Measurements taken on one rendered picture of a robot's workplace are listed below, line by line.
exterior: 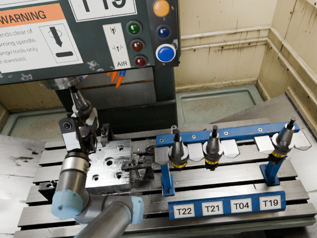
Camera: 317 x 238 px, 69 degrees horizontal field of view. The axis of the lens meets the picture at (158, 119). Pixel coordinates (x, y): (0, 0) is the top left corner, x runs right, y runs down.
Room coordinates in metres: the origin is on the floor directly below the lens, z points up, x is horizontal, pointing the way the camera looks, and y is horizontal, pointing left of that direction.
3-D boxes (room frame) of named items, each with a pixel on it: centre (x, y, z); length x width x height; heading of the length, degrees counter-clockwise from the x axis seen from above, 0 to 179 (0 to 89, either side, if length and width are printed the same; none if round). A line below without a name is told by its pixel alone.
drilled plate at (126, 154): (0.59, 0.30, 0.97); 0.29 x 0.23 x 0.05; 86
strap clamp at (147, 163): (0.54, 0.12, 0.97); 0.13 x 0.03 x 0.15; 86
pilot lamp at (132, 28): (0.37, 0.02, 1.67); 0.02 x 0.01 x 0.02; 86
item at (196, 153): (0.42, -0.10, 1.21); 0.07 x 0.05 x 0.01; 176
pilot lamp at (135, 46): (0.37, 0.02, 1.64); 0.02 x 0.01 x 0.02; 86
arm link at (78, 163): (0.39, 0.26, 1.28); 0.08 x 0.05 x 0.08; 86
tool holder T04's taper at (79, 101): (0.59, 0.25, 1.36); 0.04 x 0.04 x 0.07
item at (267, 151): (0.41, -0.32, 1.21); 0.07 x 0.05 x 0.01; 176
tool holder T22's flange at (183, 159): (0.42, -0.05, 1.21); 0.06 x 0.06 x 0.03
